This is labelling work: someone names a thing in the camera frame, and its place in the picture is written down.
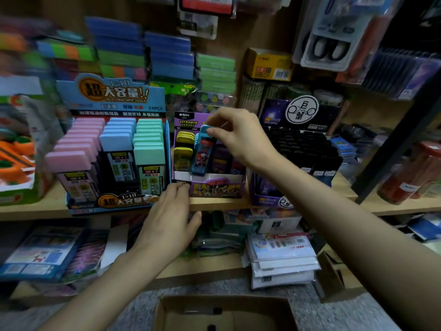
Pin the person's right hand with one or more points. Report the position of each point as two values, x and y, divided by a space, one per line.
241 140

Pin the person's left hand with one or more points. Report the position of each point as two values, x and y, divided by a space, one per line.
165 227

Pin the black and white display box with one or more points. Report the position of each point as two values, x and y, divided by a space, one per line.
275 110

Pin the purple display box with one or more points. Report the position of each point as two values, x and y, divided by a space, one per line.
186 119

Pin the wooden shelf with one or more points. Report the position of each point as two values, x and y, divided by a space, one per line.
34 207

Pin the brown cardboard box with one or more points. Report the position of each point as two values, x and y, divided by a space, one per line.
275 313

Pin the blue display box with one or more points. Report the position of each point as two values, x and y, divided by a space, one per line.
110 89

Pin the person's right forearm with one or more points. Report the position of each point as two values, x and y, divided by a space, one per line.
365 244

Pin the person's left forearm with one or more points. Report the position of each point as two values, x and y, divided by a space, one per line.
103 300

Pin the orange carrot pen display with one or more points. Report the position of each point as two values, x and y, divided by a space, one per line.
20 155

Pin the heap of green teal packs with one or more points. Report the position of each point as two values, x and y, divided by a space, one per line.
217 234

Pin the stack of green packets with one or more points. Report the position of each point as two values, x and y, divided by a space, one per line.
216 73

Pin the yellow carton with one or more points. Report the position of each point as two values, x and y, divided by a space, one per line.
269 65

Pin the white printed carton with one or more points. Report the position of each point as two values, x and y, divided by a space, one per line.
279 225

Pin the stack of white packets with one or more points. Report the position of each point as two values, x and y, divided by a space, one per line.
282 262

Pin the hanging white blister package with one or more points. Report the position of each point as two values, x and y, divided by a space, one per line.
331 48

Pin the stack of blue packets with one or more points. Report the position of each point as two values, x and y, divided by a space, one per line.
145 51

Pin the black red hanging package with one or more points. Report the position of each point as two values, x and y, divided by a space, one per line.
207 4

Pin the red cylinder containers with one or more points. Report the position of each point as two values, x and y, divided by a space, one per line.
406 175

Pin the small open brown carton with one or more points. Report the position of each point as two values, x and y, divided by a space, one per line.
337 279

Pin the row of dark blue refills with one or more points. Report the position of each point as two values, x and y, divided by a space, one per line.
399 75

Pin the stack of multicoloured packets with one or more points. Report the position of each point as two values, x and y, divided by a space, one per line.
48 44

